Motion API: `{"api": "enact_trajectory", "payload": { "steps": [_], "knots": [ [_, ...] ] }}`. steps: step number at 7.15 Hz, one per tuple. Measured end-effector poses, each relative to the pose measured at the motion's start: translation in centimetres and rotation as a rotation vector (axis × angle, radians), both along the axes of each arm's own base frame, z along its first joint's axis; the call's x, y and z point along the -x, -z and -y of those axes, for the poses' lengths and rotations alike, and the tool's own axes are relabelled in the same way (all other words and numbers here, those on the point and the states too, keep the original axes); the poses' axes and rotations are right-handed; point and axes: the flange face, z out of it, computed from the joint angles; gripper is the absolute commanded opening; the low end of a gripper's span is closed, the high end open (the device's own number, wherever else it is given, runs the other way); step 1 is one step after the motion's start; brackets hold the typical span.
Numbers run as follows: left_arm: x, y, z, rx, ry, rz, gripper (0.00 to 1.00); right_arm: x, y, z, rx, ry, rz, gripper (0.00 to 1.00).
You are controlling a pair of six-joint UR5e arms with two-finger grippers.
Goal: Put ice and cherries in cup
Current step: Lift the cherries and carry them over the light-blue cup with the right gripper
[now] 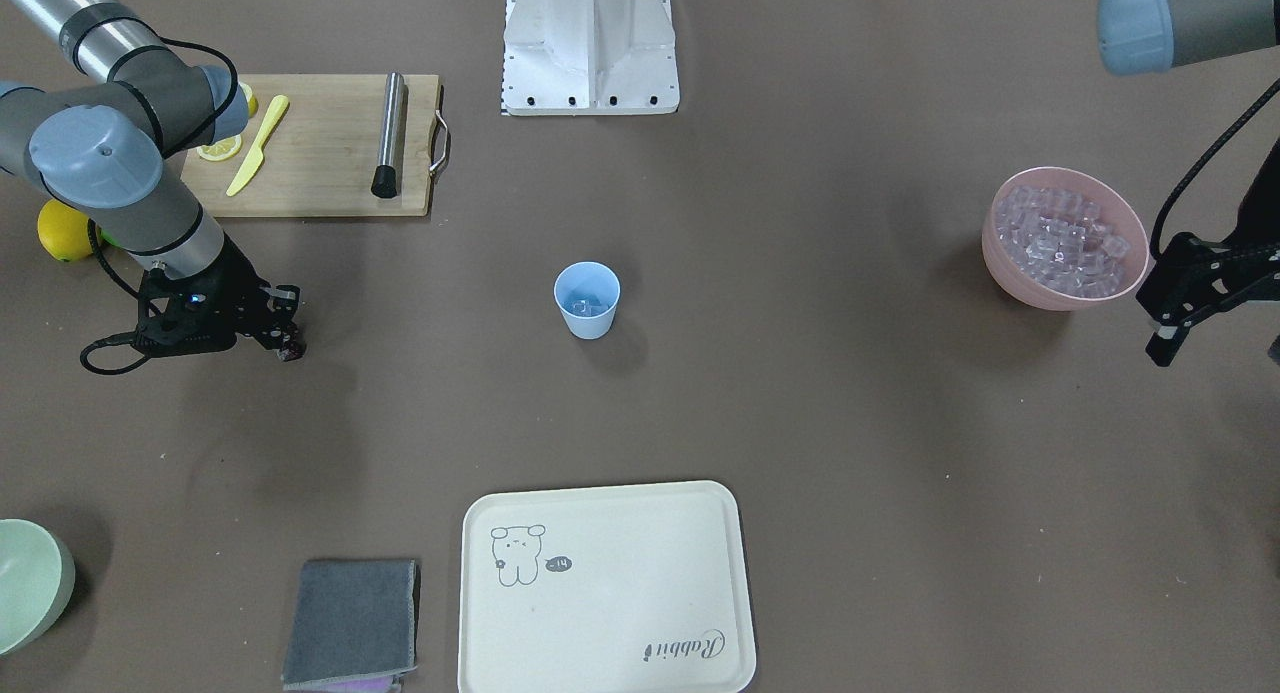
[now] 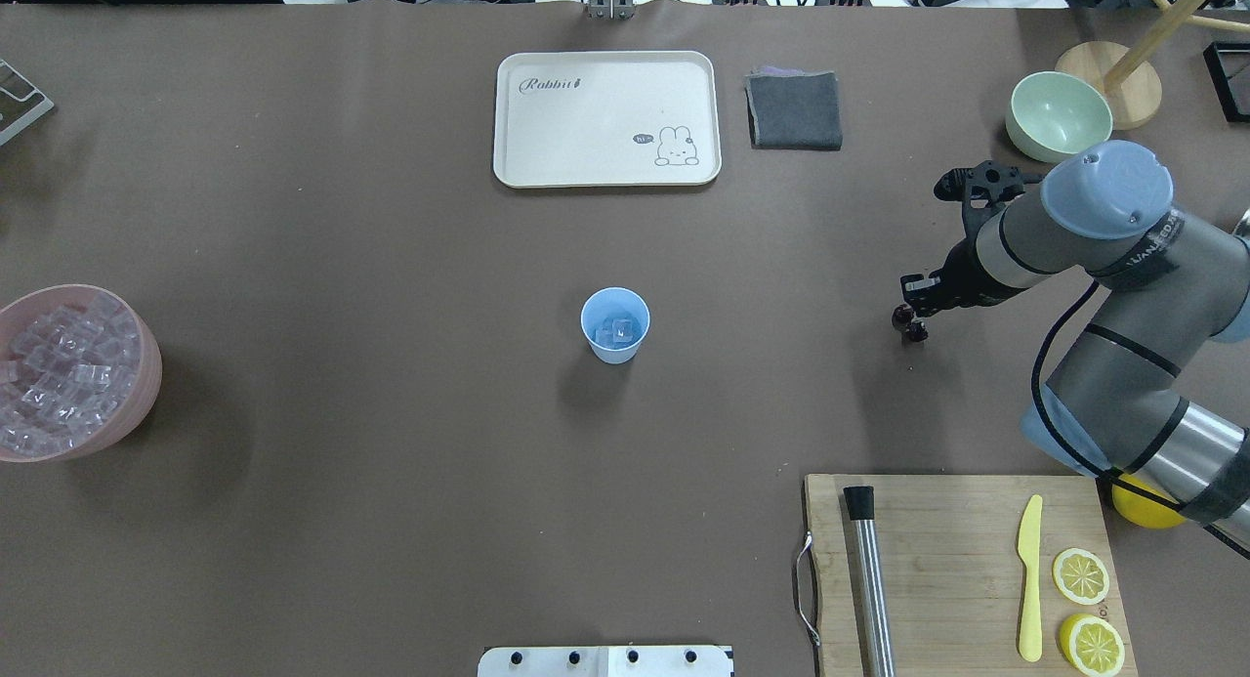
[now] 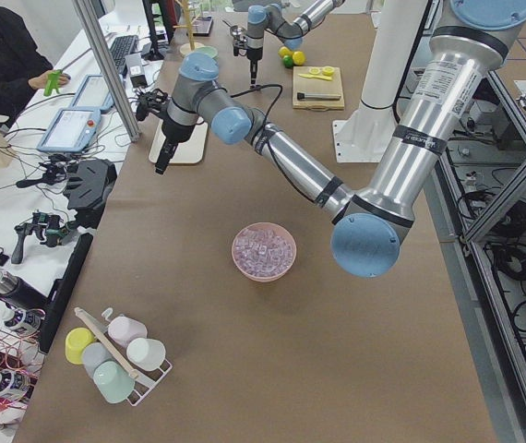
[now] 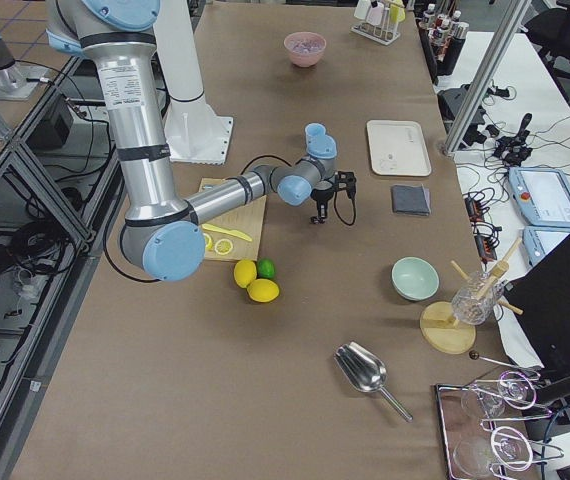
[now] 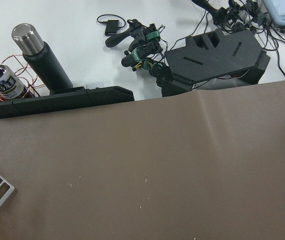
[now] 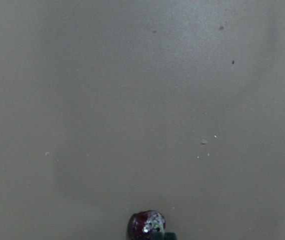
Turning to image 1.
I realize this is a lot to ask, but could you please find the pink bowl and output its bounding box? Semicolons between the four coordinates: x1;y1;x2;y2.
980;167;1151;311

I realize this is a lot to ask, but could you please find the lemon half slice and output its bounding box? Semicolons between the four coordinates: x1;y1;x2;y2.
195;135;243;163
239;82;259;118

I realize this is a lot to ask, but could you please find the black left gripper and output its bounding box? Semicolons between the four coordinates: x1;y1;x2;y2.
1137;145;1279;368

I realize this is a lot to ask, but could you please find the pile of ice cubes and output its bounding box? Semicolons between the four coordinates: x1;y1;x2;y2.
995;184;1132;298

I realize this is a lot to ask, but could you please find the folded grey cloth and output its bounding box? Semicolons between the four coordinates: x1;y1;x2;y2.
282;558;419;692

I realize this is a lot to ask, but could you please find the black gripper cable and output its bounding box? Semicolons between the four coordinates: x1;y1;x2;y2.
79;38;241;377

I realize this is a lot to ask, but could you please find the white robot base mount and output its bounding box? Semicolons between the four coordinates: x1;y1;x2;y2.
500;0;681;117

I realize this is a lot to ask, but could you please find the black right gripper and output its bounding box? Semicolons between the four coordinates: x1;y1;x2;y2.
132;240;305;359

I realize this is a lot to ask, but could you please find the cream rabbit tray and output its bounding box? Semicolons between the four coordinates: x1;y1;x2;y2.
457;480;756;692

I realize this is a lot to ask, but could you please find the light blue plastic cup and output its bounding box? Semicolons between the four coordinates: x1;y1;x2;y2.
553;261;621;339

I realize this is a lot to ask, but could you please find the yellow plastic knife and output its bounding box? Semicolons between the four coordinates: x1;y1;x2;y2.
224;95;291;197

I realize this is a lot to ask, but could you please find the mint green bowl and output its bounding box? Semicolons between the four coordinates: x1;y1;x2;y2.
1;519;76;655

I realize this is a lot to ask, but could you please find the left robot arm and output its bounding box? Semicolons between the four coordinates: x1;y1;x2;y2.
1097;0;1279;368

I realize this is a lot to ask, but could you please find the steel muddler black tip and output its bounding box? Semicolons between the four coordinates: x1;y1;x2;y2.
370;72;407;199

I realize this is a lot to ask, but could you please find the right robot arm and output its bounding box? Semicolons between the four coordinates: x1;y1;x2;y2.
1;0;306;368

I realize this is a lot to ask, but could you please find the wooden cutting board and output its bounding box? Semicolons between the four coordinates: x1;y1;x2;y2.
180;74;448;219

